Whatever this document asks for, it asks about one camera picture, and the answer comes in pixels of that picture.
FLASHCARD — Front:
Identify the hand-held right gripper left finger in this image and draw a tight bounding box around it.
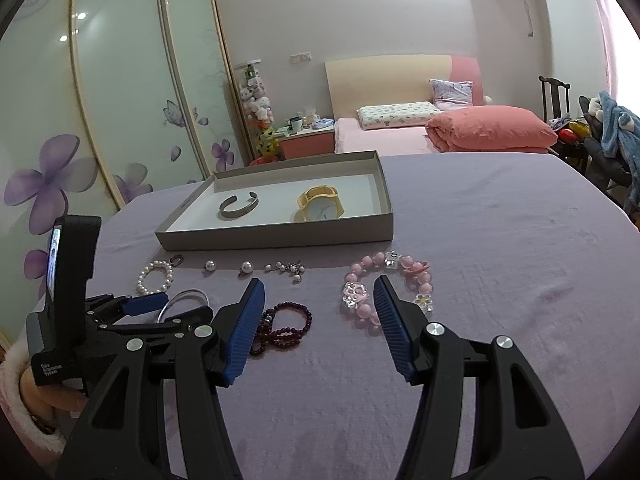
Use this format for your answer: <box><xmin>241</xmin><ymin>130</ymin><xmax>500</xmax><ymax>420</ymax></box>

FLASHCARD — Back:
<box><xmin>55</xmin><ymin>277</ymin><xmax>266</xmax><ymax>480</ymax></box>

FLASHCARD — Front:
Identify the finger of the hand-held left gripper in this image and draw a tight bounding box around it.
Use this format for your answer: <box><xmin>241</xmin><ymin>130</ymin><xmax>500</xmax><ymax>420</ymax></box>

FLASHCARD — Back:
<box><xmin>97</xmin><ymin>305</ymin><xmax>214</xmax><ymax>352</ymax></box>
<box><xmin>85</xmin><ymin>292</ymin><xmax>171</xmax><ymax>319</ymax></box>

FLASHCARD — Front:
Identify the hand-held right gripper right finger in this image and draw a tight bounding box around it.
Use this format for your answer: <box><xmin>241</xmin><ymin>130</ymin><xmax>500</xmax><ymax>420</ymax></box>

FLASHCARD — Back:
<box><xmin>372</xmin><ymin>275</ymin><xmax>586</xmax><ymax>480</ymax></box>

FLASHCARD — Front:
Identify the white pearl bracelet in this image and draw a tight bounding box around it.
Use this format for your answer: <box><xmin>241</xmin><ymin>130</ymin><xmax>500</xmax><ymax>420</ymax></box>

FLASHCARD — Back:
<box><xmin>136</xmin><ymin>260</ymin><xmax>174</xmax><ymax>297</ymax></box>

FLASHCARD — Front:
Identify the thin silver bangle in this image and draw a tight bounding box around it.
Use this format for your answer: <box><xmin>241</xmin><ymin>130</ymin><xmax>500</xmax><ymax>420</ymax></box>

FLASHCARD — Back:
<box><xmin>157</xmin><ymin>288</ymin><xmax>211</xmax><ymax>323</ymax></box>

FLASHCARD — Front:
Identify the dark red bead bracelet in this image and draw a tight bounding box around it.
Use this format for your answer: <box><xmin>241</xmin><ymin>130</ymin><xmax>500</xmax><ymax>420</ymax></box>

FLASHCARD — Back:
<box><xmin>249</xmin><ymin>301</ymin><xmax>313</xmax><ymax>359</ymax></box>

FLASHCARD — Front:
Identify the cluster of pearl earrings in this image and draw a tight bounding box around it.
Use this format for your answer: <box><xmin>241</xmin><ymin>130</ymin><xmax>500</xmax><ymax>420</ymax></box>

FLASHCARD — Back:
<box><xmin>264</xmin><ymin>260</ymin><xmax>304</xmax><ymax>283</ymax></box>

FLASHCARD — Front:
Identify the pink bead bracelet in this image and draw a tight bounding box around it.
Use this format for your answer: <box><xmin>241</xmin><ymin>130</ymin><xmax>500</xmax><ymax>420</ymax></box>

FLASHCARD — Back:
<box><xmin>341</xmin><ymin>250</ymin><xmax>435</xmax><ymax>329</ymax></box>

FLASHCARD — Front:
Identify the grey cardboard box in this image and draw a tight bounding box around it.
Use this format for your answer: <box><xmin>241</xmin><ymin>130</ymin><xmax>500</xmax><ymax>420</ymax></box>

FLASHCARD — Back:
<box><xmin>154</xmin><ymin>150</ymin><xmax>396</xmax><ymax>252</ymax></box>

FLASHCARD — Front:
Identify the person's left forearm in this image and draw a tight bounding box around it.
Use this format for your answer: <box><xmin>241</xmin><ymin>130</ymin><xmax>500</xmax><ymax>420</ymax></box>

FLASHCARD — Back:
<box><xmin>0</xmin><ymin>340</ymin><xmax>67</xmax><ymax>463</ymax></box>

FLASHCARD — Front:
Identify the person's left hand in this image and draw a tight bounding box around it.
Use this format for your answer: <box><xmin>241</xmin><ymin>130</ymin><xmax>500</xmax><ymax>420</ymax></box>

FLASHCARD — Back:
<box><xmin>20</xmin><ymin>367</ymin><xmax>87</xmax><ymax>412</ymax></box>

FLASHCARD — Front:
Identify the yellow hair clip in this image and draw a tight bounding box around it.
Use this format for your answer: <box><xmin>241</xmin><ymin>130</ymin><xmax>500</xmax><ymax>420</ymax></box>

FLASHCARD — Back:
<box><xmin>292</xmin><ymin>186</ymin><xmax>345</xmax><ymax>223</ymax></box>

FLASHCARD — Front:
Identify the pink bed sheet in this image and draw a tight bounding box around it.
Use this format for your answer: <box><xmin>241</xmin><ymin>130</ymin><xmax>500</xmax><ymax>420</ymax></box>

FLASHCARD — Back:
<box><xmin>334</xmin><ymin>117</ymin><xmax>433</xmax><ymax>155</ymax></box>

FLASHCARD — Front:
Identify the pink nightstand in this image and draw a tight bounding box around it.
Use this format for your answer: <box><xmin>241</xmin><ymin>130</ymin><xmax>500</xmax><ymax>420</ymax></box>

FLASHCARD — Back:
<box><xmin>277</xmin><ymin>127</ymin><xmax>335</xmax><ymax>161</ymax></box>

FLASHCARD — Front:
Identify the flower printed sliding wardrobe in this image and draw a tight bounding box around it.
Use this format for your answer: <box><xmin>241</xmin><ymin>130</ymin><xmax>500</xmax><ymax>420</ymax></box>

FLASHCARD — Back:
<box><xmin>0</xmin><ymin>0</ymin><xmax>253</xmax><ymax>356</ymax></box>

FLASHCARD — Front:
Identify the white printed pillow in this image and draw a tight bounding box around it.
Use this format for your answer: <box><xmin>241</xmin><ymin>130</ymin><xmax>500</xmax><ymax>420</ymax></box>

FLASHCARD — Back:
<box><xmin>356</xmin><ymin>101</ymin><xmax>443</xmax><ymax>130</ymax></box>

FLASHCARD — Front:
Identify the folded pink duvet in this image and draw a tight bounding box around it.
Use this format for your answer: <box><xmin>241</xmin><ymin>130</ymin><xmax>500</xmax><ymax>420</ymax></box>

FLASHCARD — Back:
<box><xmin>425</xmin><ymin>106</ymin><xmax>558</xmax><ymax>153</ymax></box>

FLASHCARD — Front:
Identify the stacked plush toys tower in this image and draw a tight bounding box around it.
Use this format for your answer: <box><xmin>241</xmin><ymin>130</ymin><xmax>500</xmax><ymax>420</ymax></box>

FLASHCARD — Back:
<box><xmin>235</xmin><ymin>60</ymin><xmax>278</xmax><ymax>161</ymax></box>

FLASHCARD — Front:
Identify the purple pillow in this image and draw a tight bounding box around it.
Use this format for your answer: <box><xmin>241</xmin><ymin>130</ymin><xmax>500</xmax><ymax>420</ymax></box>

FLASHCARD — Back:
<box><xmin>429</xmin><ymin>79</ymin><xmax>473</xmax><ymax>110</ymax></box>

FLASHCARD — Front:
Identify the cream pink bed headboard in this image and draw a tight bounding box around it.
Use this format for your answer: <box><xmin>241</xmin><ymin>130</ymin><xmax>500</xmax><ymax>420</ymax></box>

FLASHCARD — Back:
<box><xmin>325</xmin><ymin>55</ymin><xmax>485</xmax><ymax>118</ymax></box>

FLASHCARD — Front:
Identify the red yellow toy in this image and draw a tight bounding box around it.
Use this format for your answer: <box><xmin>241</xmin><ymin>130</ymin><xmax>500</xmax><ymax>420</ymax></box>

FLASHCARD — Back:
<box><xmin>550</xmin><ymin>117</ymin><xmax>591</xmax><ymax>144</ymax></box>

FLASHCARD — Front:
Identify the dark wooden chair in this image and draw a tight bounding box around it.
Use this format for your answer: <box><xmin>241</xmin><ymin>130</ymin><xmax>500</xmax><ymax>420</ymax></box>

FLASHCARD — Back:
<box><xmin>538</xmin><ymin>75</ymin><xmax>591</xmax><ymax>171</ymax></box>

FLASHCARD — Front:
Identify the blue plush garment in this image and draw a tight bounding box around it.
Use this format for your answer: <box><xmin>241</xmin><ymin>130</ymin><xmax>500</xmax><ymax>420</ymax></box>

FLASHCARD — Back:
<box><xmin>597</xmin><ymin>91</ymin><xmax>640</xmax><ymax>188</ymax></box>

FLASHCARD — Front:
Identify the pink curtain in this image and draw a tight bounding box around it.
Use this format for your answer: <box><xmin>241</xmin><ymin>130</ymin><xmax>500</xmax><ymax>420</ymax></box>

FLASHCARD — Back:
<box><xmin>580</xmin><ymin>0</ymin><xmax>640</xmax><ymax>106</ymax></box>

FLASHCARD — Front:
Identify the silver cuff bracelet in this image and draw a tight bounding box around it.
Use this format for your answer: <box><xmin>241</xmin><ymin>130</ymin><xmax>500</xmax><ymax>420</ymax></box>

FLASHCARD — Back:
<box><xmin>218</xmin><ymin>191</ymin><xmax>260</xmax><ymax>220</ymax></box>

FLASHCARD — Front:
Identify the dark wrist bracelet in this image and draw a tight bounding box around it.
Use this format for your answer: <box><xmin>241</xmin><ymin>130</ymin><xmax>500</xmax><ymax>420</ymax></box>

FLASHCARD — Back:
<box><xmin>29</xmin><ymin>411</ymin><xmax>57</xmax><ymax>435</ymax></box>

